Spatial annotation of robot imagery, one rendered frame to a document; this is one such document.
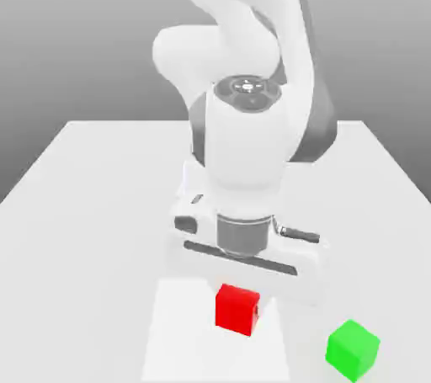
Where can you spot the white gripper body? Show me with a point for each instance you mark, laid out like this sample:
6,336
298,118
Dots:
296,283

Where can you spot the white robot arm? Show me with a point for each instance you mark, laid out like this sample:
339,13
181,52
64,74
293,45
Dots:
245,140

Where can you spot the small red cube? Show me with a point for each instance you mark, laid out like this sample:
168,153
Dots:
234,310

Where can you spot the small green cube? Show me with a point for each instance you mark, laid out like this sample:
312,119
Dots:
350,351

